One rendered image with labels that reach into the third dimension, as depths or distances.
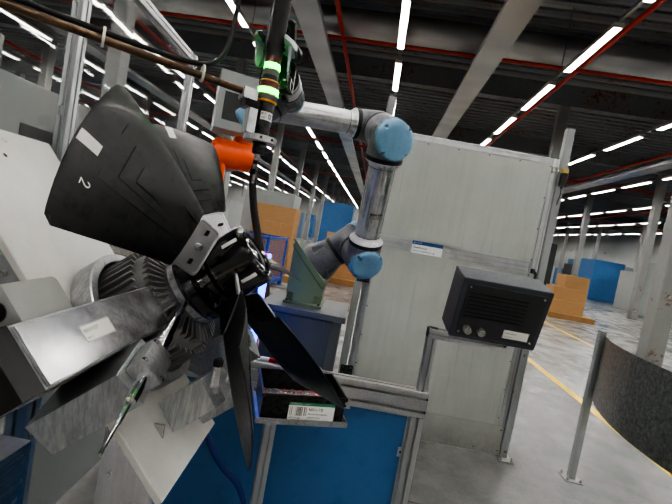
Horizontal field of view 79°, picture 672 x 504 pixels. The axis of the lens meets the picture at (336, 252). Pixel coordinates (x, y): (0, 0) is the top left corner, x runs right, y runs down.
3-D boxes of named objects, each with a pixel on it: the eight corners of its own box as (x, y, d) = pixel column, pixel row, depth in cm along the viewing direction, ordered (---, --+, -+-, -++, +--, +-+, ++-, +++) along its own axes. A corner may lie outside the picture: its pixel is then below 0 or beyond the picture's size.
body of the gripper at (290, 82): (290, 87, 90) (296, 104, 102) (297, 47, 89) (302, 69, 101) (256, 80, 90) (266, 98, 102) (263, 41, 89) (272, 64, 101)
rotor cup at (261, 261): (165, 268, 68) (231, 230, 68) (183, 243, 82) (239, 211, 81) (215, 333, 73) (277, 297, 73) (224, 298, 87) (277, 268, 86)
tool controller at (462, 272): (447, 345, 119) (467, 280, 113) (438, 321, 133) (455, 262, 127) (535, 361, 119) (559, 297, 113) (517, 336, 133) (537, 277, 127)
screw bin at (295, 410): (257, 421, 97) (262, 392, 97) (254, 391, 114) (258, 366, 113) (343, 425, 103) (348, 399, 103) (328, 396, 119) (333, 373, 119)
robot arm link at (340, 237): (340, 253, 163) (369, 234, 162) (349, 270, 151) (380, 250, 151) (325, 231, 156) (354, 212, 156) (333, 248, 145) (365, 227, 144)
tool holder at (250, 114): (240, 133, 79) (249, 83, 79) (228, 136, 85) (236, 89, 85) (281, 146, 84) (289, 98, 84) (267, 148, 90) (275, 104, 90)
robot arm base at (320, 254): (305, 245, 162) (326, 231, 161) (326, 276, 163) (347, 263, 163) (302, 249, 147) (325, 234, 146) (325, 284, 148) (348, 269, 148)
